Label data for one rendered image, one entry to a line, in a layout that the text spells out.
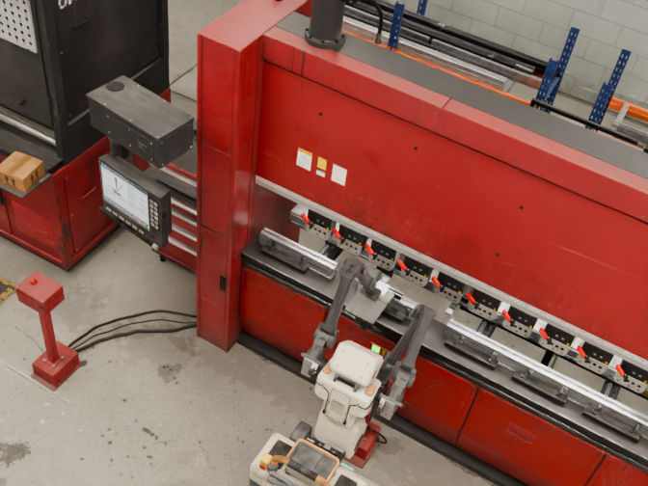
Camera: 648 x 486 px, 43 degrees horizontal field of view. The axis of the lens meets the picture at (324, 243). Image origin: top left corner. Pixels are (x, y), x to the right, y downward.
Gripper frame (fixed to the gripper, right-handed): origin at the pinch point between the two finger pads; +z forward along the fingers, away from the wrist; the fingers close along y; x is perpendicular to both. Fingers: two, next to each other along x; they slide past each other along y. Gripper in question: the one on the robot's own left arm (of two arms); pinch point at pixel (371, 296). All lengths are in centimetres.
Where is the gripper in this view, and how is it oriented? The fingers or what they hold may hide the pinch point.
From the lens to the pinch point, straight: 461.7
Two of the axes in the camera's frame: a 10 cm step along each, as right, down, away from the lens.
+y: -8.6, -4.2, 2.9
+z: 1.4, 3.6, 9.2
